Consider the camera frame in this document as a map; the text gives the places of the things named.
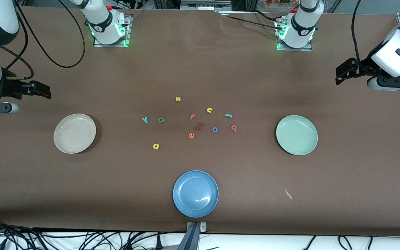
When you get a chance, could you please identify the thin black base cable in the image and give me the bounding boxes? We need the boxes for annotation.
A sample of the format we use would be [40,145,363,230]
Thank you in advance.
[219,10,285,30]

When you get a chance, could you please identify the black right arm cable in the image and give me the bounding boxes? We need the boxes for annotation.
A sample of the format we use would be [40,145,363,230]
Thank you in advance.
[0,0,86,81]

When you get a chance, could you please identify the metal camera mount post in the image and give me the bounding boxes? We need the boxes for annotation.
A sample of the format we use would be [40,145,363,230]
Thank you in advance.
[177,222,207,250]

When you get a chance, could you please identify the beige round plate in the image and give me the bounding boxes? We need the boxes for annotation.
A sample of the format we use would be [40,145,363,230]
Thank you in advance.
[53,114,97,154]

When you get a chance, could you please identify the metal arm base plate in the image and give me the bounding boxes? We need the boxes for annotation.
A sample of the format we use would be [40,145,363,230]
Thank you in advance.
[93,15,132,48]
[276,19,313,52]

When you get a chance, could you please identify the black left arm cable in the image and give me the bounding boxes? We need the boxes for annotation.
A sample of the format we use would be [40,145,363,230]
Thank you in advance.
[350,0,371,69]

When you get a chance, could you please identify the blue round plate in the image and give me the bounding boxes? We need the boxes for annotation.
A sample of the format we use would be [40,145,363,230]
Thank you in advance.
[173,170,219,218]

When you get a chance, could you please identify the brown table cover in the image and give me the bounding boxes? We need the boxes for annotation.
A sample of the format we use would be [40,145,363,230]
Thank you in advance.
[0,6,400,237]

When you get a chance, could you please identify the grey power strip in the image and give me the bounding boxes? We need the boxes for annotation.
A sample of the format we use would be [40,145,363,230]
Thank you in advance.
[180,0,232,11]

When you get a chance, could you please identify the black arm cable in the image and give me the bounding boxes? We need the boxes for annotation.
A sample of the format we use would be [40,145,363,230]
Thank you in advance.
[0,0,86,81]
[350,0,371,69]

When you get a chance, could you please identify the orange artificial flowers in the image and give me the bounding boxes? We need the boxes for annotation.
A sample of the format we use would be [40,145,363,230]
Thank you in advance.
[264,0,292,9]

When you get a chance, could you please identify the green round plate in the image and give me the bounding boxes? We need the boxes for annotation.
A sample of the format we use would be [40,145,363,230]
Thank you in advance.
[276,115,318,156]

